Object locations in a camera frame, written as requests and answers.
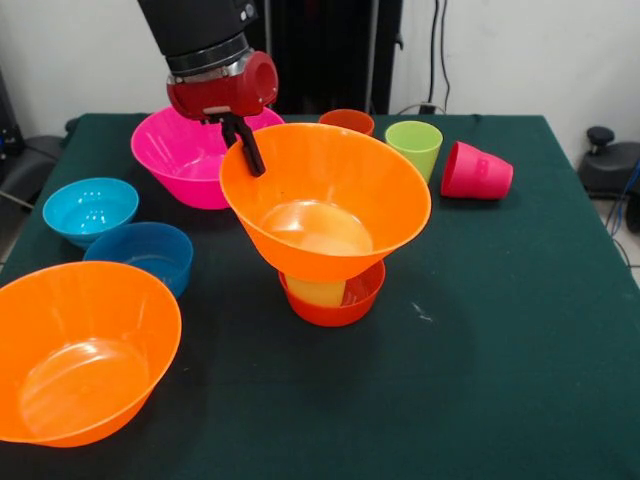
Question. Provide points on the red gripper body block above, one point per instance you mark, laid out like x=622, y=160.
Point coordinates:
x=220, y=95

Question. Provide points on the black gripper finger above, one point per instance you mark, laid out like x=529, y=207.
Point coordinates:
x=231, y=131
x=252, y=155

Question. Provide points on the large orange bowl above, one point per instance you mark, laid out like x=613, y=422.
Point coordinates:
x=340, y=170
x=90, y=350

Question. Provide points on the yellow cup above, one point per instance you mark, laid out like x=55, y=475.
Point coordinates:
x=315, y=292

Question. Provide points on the green cup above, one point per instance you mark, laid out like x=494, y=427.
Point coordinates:
x=415, y=145

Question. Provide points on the small red bowl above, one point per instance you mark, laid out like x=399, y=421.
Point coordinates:
x=330, y=315

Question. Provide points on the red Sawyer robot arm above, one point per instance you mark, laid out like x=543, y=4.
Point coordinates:
x=200, y=25

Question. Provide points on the large pink bowl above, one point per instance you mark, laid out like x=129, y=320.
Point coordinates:
x=175, y=160

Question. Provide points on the orange cup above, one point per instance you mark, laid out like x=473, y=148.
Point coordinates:
x=345, y=120

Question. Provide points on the dark blue bowl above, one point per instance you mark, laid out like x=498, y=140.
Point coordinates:
x=165, y=250

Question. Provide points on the light blue bowl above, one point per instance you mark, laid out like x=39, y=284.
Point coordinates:
x=90, y=210

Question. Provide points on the black stand base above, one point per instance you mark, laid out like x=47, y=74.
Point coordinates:
x=607, y=165
x=30, y=165

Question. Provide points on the black equipment rack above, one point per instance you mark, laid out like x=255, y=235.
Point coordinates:
x=7, y=125

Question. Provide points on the red cup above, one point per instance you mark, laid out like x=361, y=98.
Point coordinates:
x=475, y=172

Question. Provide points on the dark green tablecloth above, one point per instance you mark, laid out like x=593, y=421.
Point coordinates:
x=320, y=440

